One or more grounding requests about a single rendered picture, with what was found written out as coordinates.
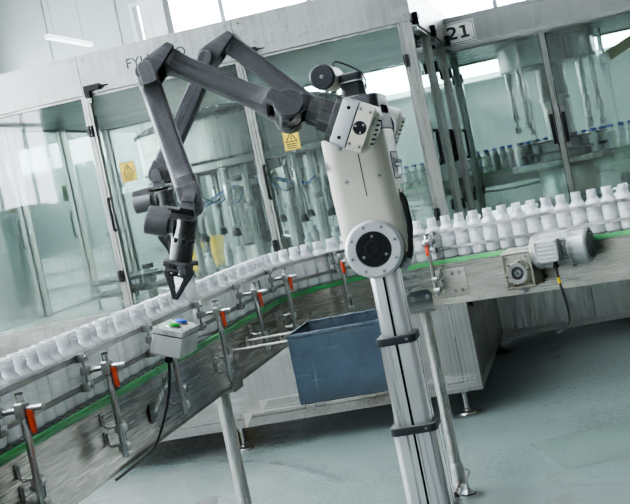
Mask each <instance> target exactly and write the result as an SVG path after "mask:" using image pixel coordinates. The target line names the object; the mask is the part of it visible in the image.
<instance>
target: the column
mask: <svg viewBox="0 0 630 504"><path fill-rule="evenodd" d="M137 2H138V7H139V11H140V16H141V21H142V26H143V30H144V35H145V39H149V38H153V37H158V36H162V35H166V34H170V33H174V32H175V30H174V26H173V21H172V16H171V11H170V7H169V2H168V0H137Z"/></svg>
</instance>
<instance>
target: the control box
mask: <svg viewBox="0 0 630 504"><path fill-rule="evenodd" d="M169 322H175V319H170V320H168V321H165V322H163V323H161V324H159V325H157V326H155V327H154V328H153V335H152V343H151V351H150V353H151V354H156V355H161V356H166V358H165V362H166V363H167V368H168V371H167V373H166V376H165V378H164V381H163V383H162V386H161V388H160V390H159V393H158V395H157V398H156V400H155V401H154V402H153V403H151V404H149V405H148V406H149V411H150V415H151V420H152V424H154V423H156V422H157V421H159V420H160V417H159V412H158V407H159V405H160V402H161V400H162V398H163V395H164V393H165V390H166V388H167V385H168V393H167V401H166V407H165V412H164V416H163V420H162V424H161V427H160V431H159V434H158V437H157V440H156V442H155V444H154V446H153V448H152V449H151V450H150V451H149V452H148V453H147V454H146V455H145V456H144V457H142V458H141V459H140V460H139V461H137V462H136V463H135V464H134V465H132V466H131V467H130V468H129V469H127V470H126V471H125V472H123V473H122V474H121V475H120V476H118V477H117V478H116V479H115V481H118V480H119V479H120V478H122V477H123V476H124V475H126V474H127V473H128V472H129V471H131V470H132V469H133V468H135V467H136V466H137V465H138V464H139V463H141V462H142V461H143V460H144V459H145V458H147V457H148V456H149V455H150V454H151V453H152V452H153V451H154V450H155V448H156V446H157V444H158V442H159V440H160V437H161V434H162V431H163V427H164V423H165V420H166V415H167V411H168V406H169V400H170V392H171V375H172V373H173V358H177V359H180V358H182V357H184V356H185V355H187V354H189V353H191V352H192V351H194V350H196V348H197V340H198V333H199V324H198V323H193V322H187V323H179V322H176V323H179V325H180V326H179V327H174V326H169V325H168V323H169Z"/></svg>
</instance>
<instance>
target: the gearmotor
mask: <svg viewBox="0 0 630 504"><path fill-rule="evenodd" d="M595 257H596V241H595V237H594V234H593V232H592V230H591V229H590V228H589V227H586V226H585V227H579V228H573V229H566V230H559V231H553V232H547V233H542V234H535V235H533V236H532V237H531V238H530V240H529V246H523V247H516V248H511V249H509V250H506V251H503V253H502V254H500V258H501V263H502V268H503V273H504V278H505V283H506V288H507V291H509V290H516V289H519V291H520V293H521V294H525V293H526V292H527V288H530V287H536V286H537V285H538V284H540V283H544V282H545V280H544V274H543V269H544V268H551V267H553V268H555V270H556V275H557V281H558V284H559V286H560V290H561V293H562V296H563V298H564V301H565V304H566V308H567V313H568V323H567V325H566V326H565V327H564V328H563V329H561V330H559V331H557V333H560V332H562V331H564V330H565V329H567V328H568V326H569V325H570V321H571V317H570V310H569V306H568V302H567V299H566V296H565V294H564V291H563V288H562V284H561V279H560V277H559V272H558V268H559V266H565V265H571V264H577V263H584V262H591V261H593V260H594V259H595Z"/></svg>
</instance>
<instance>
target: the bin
mask: <svg viewBox="0 0 630 504"><path fill-rule="evenodd" d="M287 334H288V335H287ZM282 335H287V336H285V338H286V340H282V341H276V342H271V343H265V344H260V345H254V346H250V344H249V341H254V340H260V339H265V338H271V337H276V336H282ZM380 335H382V334H381V329H380V324H379V319H378V314H377V309H371V310H366V311H360V312H355V313H349V314H344V315H338V316H333V317H327V318H322V319H316V320H311V321H306V322H305V323H304V324H302V325H301V326H299V327H298V328H297V329H295V330H294V331H291V332H285V333H280V334H274V335H269V336H263V337H258V338H252V339H248V336H247V337H245V342H246V347H243V348H237V349H232V346H231V347H229V348H228V350H229V354H230V355H232V360H233V359H234V355H233V352H235V351H240V350H246V349H247V350H248V349H251V348H257V347H263V346H268V345H274V344H279V343H285V342H288V347H289V352H290V357H291V362H292V366H293V371H294V376H295V381H296V386H297V390H298V393H297V394H292V395H286V396H280V397H274V398H268V399H262V400H259V404H260V409H261V410H260V411H254V412H248V413H243V415H244V420H245V425H246V428H247V427H248V425H249V422H250V420H251V417H252V414H254V413H261V414H263V412H267V411H273V410H279V409H285V408H291V407H297V406H303V405H309V404H315V403H321V402H327V401H333V400H339V399H345V398H351V397H357V396H363V395H369V394H375V393H381V392H387V391H389V390H388V385H387V380H386V375H385V370H384V365H383V360H382V355H381V350H380V347H378V346H377V343H376V342H377V341H376V340H377V339H378V338H379V337H380ZM298 395H299V400H300V404H296V405H290V406H284V407H278V408H272V409H266V410H264V409H265V407H266V404H267V402H268V400H274V399H280V398H286V397H292V396H298Z"/></svg>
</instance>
